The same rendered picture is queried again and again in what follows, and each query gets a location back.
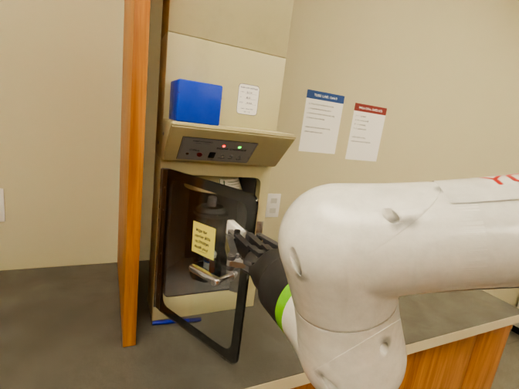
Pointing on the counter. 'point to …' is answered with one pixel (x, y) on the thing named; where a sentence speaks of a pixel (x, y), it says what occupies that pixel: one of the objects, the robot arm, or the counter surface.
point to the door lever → (211, 275)
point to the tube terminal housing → (252, 68)
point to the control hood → (262, 158)
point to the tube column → (232, 22)
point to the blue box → (195, 102)
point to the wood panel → (132, 160)
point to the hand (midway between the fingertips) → (235, 231)
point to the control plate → (192, 144)
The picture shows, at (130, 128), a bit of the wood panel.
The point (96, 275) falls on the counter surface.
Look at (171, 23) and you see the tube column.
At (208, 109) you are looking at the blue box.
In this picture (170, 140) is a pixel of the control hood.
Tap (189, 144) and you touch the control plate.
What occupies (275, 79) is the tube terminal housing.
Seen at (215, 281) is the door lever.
